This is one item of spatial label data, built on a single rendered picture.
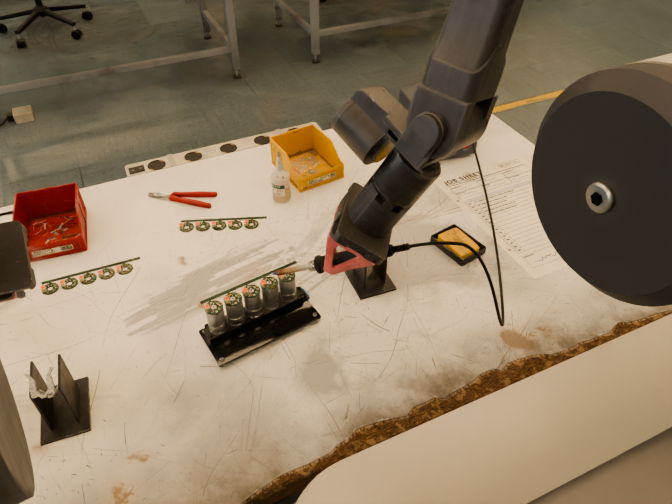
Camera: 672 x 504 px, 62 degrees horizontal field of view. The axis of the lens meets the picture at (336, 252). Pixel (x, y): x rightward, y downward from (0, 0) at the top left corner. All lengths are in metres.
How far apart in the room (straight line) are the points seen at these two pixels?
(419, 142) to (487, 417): 0.31
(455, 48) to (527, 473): 0.37
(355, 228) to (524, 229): 0.45
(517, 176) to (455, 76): 0.63
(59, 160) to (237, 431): 2.19
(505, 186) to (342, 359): 0.51
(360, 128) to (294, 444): 0.38
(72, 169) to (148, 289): 1.83
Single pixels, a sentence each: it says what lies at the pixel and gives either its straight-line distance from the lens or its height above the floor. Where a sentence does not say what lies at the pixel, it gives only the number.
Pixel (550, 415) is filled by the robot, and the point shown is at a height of 1.11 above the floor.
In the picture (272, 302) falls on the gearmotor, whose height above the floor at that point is 0.78.
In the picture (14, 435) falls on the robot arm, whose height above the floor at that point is 1.23.
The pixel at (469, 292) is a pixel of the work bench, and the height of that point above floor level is 0.75.
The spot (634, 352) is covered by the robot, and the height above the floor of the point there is 1.11.
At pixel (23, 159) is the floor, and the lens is 2.88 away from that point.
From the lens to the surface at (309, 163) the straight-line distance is 1.13.
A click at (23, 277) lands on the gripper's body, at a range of 0.58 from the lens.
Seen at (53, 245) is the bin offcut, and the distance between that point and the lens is 1.01.
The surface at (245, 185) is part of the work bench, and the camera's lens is 1.09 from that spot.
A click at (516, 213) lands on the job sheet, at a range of 1.06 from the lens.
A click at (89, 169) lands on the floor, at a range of 2.68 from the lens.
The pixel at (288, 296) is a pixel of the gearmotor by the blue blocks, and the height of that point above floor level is 0.78.
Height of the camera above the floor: 1.38
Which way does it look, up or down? 42 degrees down
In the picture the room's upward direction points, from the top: straight up
